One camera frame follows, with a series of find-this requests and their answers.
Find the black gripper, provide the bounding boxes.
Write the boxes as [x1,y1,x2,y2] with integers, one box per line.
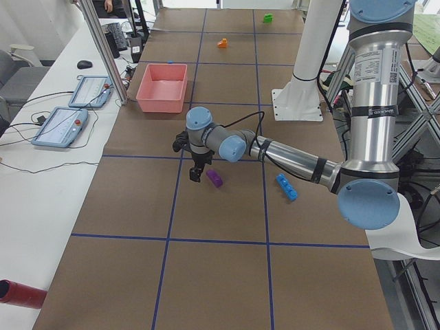
[189,151,212,182]

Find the purple block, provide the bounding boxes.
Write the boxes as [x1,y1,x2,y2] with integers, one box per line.
[206,169,223,188]

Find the orange block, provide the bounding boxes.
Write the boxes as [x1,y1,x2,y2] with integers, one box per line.
[217,38,228,49]

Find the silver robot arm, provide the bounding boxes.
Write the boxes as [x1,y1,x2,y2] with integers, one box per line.
[182,1,415,230]

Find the pink plastic box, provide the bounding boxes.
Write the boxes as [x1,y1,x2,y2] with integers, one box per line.
[136,63,188,113]

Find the long blue block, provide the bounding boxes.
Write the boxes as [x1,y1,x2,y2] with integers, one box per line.
[276,173,298,201]

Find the far blue teach pendant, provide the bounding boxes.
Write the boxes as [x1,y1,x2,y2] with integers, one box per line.
[68,76,113,108]

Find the blue teach pendant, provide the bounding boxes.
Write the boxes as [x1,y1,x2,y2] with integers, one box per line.
[68,76,113,108]
[31,107,89,149]

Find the near blue teach pendant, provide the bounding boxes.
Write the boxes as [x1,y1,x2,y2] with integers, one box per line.
[31,107,89,149]

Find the black computer mouse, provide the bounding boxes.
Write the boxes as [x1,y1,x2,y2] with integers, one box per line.
[77,60,93,69]

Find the black keyboard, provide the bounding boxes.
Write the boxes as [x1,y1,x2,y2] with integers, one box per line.
[102,23,128,58]

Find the green block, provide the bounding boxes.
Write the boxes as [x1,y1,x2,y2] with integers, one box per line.
[263,13,274,23]

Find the red cylinder bottle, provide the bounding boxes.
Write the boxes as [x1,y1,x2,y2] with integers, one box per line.
[1,279,47,309]

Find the white pedestal column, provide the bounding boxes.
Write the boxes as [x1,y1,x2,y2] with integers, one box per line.
[272,0,345,122]

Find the aluminium frame post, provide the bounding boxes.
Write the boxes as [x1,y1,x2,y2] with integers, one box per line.
[78,0,128,105]

